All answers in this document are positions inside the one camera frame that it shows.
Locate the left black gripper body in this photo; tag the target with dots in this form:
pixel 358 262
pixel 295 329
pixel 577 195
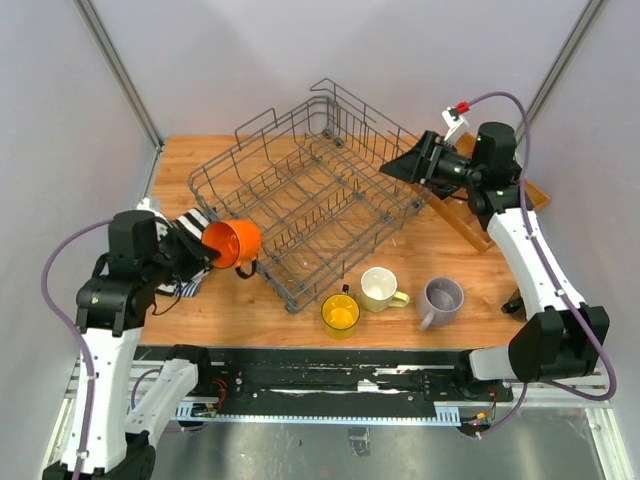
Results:
pixel 175 256

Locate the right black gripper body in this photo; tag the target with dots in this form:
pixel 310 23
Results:
pixel 445 167

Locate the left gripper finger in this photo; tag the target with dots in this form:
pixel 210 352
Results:
pixel 200 274
pixel 191 230

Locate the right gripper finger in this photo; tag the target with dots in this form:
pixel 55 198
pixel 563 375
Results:
pixel 408 167
pixel 424 145

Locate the orange ceramic mug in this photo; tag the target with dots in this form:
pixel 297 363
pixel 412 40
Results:
pixel 237 242

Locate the yellow enamel mug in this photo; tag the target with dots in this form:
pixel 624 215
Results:
pixel 340 314

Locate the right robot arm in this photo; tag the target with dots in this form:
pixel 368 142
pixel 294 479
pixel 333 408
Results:
pixel 562 336

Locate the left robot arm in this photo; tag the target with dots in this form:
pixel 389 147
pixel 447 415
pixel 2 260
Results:
pixel 147 254

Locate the black white striped cloth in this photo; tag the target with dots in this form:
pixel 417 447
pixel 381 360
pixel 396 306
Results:
pixel 162 221

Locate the cream ceramic mug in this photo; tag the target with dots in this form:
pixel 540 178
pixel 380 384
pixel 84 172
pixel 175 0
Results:
pixel 379 290

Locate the lilac ceramic mug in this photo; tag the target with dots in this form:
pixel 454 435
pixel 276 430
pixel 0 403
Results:
pixel 439 302

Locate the black mug white inside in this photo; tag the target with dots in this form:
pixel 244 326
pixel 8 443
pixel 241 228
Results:
pixel 514 307

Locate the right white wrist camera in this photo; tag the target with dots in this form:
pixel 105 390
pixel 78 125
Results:
pixel 456 123

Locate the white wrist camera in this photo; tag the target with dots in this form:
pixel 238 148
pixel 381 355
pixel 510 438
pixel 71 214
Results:
pixel 456 123
pixel 149 204

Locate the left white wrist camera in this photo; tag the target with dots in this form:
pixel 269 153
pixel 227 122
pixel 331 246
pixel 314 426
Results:
pixel 149 204

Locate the grey wire dish rack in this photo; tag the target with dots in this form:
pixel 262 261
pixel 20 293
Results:
pixel 310 179

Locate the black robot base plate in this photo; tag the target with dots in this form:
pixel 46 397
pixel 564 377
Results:
pixel 278 374

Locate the right aluminium frame post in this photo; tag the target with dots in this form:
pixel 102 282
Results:
pixel 559 66

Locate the aluminium frame post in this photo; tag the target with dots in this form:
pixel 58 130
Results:
pixel 559 66
pixel 105 44

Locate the slotted cable duct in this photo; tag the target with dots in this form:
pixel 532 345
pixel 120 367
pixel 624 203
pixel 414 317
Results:
pixel 367 411

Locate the left aluminium frame post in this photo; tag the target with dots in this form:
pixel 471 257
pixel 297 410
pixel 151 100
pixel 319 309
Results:
pixel 105 44

